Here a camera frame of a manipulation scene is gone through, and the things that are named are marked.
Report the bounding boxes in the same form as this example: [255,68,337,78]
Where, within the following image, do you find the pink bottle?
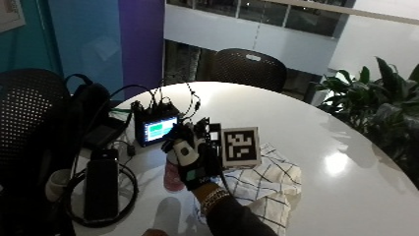
[163,152,188,193]

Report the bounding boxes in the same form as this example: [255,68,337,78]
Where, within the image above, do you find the small black monitor device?
[132,103,183,148]

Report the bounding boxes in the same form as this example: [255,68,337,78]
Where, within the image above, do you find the white cube with black markers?
[219,126,264,170]

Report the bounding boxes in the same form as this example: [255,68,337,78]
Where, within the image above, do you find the black backpack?
[65,73,128,149]

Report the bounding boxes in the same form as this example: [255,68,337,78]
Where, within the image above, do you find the black flat power bank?
[83,148,122,221]

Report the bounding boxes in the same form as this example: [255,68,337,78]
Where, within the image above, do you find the black perforated chair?
[209,47,289,93]

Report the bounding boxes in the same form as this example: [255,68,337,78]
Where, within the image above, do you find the white checked cloth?
[192,143,304,236]

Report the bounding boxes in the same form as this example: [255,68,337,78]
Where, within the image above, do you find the white cup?
[45,168,74,203]

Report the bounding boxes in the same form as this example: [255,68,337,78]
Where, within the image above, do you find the black mesh office chair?
[0,68,76,236]

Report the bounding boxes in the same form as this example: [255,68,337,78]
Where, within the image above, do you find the row of dark windows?
[166,0,357,37]

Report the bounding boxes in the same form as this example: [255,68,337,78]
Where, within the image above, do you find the green leafy plant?
[313,56,419,190]

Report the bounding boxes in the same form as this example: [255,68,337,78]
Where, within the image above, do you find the black cables on monitor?
[148,82,204,124]

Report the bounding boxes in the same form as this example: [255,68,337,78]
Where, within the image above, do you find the black looped cable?
[65,162,140,228]

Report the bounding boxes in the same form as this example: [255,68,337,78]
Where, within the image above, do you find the framed wall picture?
[0,0,29,33]

